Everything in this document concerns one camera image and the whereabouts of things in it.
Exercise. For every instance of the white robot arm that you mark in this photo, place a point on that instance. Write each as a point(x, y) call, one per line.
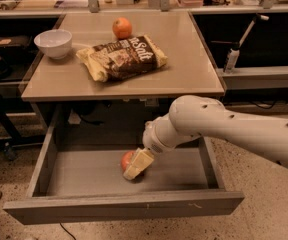
point(192, 117)

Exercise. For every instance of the black chair base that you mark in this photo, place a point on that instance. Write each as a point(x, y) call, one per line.
point(15, 138)

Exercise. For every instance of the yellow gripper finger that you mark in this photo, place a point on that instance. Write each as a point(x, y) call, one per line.
point(142, 159)

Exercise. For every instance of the grey open top drawer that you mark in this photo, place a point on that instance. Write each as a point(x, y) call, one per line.
point(78, 177)

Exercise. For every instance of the grey counter cabinet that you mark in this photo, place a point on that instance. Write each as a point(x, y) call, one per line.
point(189, 69)

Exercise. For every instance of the red apple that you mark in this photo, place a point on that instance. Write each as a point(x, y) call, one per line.
point(126, 160)

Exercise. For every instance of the orange apple on counter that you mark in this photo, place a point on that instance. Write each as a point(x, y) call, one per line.
point(122, 28)

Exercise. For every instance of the brown yellow chip bag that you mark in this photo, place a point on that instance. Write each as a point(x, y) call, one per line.
point(123, 59)

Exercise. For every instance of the white ceramic bowl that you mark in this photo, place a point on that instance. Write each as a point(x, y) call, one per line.
point(55, 44)

